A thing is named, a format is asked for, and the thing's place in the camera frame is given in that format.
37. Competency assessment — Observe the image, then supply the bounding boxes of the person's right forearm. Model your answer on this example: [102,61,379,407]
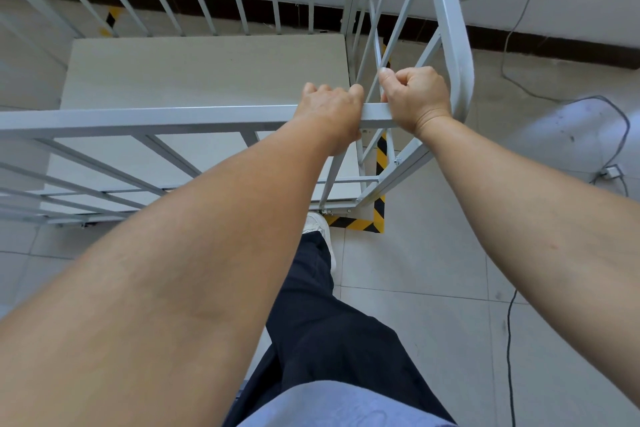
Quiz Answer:
[415,114,640,410]

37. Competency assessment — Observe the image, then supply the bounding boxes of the person's left hand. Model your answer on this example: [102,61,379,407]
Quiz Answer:
[292,83,366,157]

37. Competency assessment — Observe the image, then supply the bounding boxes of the white shoe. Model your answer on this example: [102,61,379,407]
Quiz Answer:
[303,212,337,273]

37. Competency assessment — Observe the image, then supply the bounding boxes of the person's right hand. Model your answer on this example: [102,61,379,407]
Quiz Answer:
[378,66,454,137]

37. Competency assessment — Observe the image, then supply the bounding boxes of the person's left forearm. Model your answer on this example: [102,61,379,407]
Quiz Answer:
[0,116,335,427]

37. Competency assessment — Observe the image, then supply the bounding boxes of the white metal cage cart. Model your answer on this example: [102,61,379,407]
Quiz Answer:
[0,0,511,228]

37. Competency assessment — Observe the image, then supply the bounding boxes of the light purple shirt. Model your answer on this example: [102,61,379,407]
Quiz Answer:
[238,380,459,427]

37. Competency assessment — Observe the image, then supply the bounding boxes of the dark navy trousers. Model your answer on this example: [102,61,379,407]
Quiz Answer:
[222,232,457,427]

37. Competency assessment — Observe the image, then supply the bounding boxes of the black cable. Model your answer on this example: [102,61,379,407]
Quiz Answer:
[501,0,632,198]
[506,290,519,427]

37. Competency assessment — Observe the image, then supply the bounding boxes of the yellow black hazard tape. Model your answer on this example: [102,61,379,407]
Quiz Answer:
[322,134,387,234]
[98,6,124,37]

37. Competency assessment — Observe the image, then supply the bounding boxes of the beige cart platform board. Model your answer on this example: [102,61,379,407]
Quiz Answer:
[42,34,372,215]

